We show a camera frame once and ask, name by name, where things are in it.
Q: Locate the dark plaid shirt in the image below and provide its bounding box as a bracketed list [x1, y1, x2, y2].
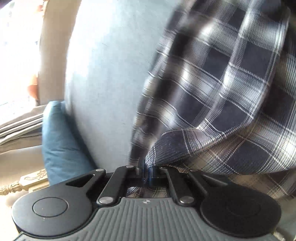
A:
[130, 1, 295, 199]

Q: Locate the orange object on windowsill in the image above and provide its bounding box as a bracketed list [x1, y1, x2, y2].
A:
[27, 75, 39, 100]

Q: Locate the cream carved headboard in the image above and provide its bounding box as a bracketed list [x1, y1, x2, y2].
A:
[0, 169, 50, 196]

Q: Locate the blue pillow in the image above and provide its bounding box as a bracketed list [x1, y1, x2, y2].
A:
[42, 100, 95, 185]

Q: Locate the grey curtain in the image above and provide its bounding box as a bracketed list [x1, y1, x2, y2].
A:
[1, 105, 46, 153]

